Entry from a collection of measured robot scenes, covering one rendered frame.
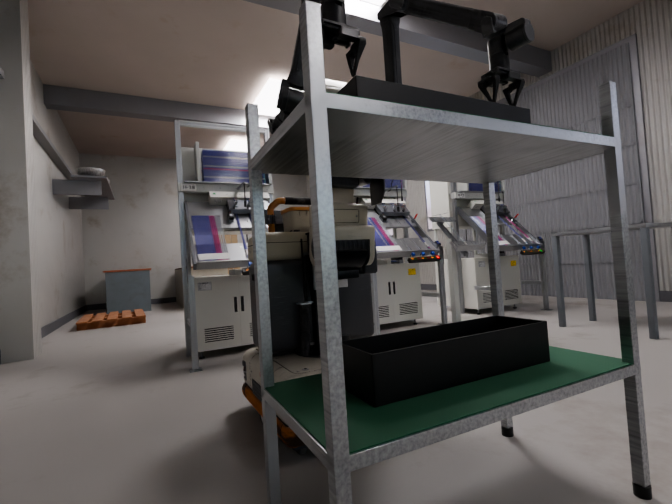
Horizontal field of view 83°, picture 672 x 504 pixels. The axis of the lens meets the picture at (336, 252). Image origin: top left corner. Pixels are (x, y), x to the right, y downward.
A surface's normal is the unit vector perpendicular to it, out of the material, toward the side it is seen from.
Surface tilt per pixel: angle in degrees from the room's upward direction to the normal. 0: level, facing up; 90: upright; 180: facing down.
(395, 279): 90
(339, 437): 90
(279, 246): 90
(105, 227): 90
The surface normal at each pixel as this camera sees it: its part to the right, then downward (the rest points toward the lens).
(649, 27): -0.89, 0.04
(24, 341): 0.45, -0.06
